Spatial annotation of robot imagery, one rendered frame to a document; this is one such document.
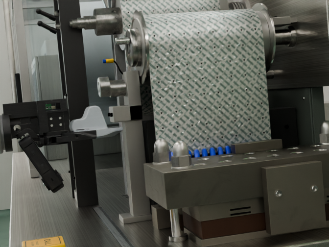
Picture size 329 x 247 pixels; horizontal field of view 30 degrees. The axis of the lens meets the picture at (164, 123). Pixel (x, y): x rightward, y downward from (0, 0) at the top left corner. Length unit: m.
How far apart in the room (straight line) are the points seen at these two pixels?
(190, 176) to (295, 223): 0.19
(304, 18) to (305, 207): 0.42
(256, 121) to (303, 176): 0.23
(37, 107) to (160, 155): 0.23
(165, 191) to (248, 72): 0.36
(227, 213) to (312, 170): 0.16
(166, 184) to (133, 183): 0.28
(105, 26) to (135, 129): 0.31
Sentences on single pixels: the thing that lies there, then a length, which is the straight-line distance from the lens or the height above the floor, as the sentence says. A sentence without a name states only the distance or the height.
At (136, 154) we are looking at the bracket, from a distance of 1.25.
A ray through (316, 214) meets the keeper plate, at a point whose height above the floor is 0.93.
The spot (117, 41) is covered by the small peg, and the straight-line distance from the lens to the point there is 1.20.
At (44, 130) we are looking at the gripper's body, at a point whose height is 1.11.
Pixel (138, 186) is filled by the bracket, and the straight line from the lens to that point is 1.26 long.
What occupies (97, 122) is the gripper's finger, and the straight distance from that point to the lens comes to 1.12.
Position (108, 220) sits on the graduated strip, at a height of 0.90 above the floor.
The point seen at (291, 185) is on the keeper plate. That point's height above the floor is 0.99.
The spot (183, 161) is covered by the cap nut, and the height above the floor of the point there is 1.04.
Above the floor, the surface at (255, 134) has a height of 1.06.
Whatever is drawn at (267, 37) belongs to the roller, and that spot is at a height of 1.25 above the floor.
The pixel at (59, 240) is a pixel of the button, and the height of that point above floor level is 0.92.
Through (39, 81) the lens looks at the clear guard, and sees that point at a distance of 2.18.
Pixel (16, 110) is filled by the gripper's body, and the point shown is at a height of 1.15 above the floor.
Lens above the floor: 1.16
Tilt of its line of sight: 3 degrees down
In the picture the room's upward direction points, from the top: 5 degrees counter-clockwise
